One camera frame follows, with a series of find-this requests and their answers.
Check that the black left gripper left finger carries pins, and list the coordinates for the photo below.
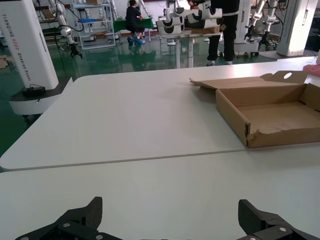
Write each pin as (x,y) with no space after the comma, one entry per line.
(82,220)

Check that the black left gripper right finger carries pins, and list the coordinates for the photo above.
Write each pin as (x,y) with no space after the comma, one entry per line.
(252,220)

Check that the silver background robot arm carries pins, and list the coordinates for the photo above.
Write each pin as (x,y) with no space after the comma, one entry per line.
(65,31)

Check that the open brown cardboard box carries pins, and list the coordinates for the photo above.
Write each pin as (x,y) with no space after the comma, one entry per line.
(270,117)

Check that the brown cardboard box on floor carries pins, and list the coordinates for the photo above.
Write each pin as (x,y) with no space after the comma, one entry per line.
(3,62)

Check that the flat brown cardboard box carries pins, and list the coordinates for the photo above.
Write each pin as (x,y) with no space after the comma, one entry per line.
(207,30)

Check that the pink cloth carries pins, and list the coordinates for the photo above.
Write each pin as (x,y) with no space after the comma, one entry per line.
(312,70)

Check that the white wheeled robot column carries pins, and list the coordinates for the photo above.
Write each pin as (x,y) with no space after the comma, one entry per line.
(25,50)

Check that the white work table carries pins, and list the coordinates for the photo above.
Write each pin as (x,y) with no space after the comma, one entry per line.
(185,47)

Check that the standing person in black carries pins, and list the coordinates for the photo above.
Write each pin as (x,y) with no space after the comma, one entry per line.
(228,30)

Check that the background robot with black grippers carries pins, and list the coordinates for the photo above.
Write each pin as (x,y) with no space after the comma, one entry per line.
(260,27)

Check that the grey metal storage shelf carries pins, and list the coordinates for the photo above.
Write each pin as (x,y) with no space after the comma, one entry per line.
(96,27)

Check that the seated person in black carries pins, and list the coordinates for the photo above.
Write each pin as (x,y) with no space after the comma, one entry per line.
(132,20)

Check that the green cloth covered table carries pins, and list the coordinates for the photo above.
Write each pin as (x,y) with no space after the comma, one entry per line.
(147,23)

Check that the white black robot shell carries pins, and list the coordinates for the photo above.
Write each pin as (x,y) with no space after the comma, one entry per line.
(203,17)
(170,26)

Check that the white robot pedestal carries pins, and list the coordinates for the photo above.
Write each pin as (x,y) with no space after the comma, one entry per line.
(295,27)

